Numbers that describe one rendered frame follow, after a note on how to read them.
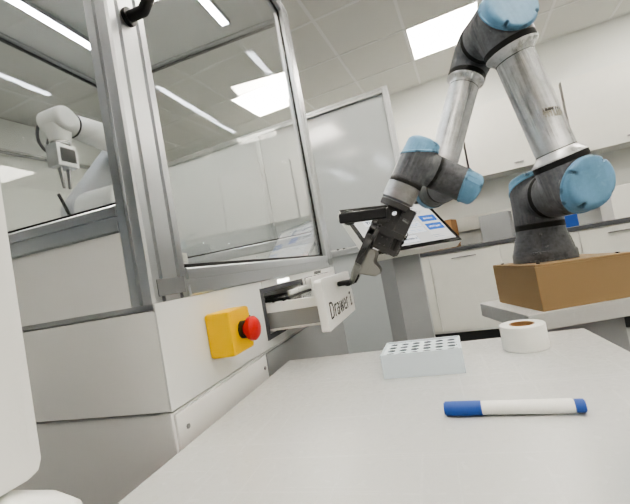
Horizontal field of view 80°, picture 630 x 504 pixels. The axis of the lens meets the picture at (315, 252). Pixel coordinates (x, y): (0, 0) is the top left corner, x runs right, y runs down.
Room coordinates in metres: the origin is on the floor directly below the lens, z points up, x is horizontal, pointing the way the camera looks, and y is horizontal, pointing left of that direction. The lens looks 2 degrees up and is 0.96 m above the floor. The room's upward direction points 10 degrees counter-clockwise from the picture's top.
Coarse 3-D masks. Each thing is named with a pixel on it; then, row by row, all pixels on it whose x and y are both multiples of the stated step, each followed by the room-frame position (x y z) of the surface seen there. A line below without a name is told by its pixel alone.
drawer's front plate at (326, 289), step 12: (336, 276) 0.91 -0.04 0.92; (348, 276) 1.04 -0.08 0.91; (324, 288) 0.79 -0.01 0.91; (336, 288) 0.89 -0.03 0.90; (348, 288) 1.02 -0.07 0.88; (324, 300) 0.78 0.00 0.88; (336, 300) 0.87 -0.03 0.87; (348, 300) 0.99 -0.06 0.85; (324, 312) 0.78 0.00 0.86; (336, 312) 0.85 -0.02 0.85; (348, 312) 0.97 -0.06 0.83; (324, 324) 0.78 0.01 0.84; (336, 324) 0.83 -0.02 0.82
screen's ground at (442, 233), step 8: (416, 208) 1.90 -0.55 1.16; (424, 208) 1.92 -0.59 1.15; (416, 216) 1.85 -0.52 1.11; (360, 224) 1.71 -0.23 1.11; (368, 224) 1.73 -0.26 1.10; (424, 224) 1.82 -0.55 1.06; (360, 232) 1.67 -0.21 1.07; (424, 232) 1.77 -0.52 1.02; (432, 232) 1.78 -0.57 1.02; (440, 232) 1.80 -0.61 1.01; (448, 232) 1.81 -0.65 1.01; (424, 240) 1.73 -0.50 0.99; (432, 240) 1.74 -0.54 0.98
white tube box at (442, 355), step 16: (448, 336) 0.65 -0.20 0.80; (384, 352) 0.63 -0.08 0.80; (400, 352) 0.61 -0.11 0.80; (416, 352) 0.59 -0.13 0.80; (432, 352) 0.58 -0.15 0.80; (448, 352) 0.57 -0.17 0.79; (384, 368) 0.60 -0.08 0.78; (400, 368) 0.60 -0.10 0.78; (416, 368) 0.59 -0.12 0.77; (432, 368) 0.58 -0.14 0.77; (448, 368) 0.57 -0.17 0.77; (464, 368) 0.57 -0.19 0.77
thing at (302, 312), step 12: (288, 300) 0.82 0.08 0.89; (300, 300) 0.81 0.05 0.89; (312, 300) 0.80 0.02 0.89; (276, 312) 0.82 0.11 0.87; (288, 312) 0.82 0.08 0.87; (300, 312) 0.81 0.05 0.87; (312, 312) 0.80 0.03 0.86; (276, 324) 0.83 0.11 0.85; (288, 324) 0.82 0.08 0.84; (300, 324) 0.81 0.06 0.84; (312, 324) 0.81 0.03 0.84
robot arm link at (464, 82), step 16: (464, 64) 0.95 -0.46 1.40; (480, 64) 0.94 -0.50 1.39; (448, 80) 1.00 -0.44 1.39; (464, 80) 0.95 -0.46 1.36; (480, 80) 0.96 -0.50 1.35; (448, 96) 0.98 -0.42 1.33; (464, 96) 0.95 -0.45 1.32; (448, 112) 0.96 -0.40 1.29; (464, 112) 0.95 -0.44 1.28; (448, 128) 0.95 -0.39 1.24; (464, 128) 0.96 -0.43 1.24; (448, 144) 0.95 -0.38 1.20
